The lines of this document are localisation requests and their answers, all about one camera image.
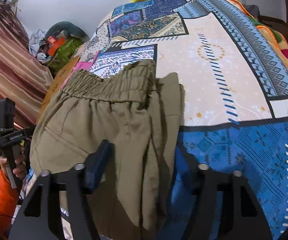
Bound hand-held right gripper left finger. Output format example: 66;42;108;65
9;139;112;240

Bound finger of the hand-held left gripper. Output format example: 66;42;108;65
25;124;38;141

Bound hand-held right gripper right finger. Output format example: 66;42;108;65
176;146;268;240

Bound olive green pants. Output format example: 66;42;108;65
30;59;186;240

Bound person's left hand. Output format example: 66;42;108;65
0;154;28;179

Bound striped pink curtain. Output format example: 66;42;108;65
0;1;55;153

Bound bamboo lap tray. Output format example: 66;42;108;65
37;55;81;124

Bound pale clothes pile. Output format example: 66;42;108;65
29;29;47;55

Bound pink cloth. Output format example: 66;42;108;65
73;51;101;71

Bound orange box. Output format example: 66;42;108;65
47;35;67;55

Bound green patterned storage box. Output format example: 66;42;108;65
47;38;83;73

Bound blue patchwork bedsheet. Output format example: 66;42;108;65
14;0;288;240

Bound grey curved pillow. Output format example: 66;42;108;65
45;21;89;43

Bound colourful orange-edged blanket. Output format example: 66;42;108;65
220;0;288;62

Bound grey backpack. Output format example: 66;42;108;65
246;4;260;22

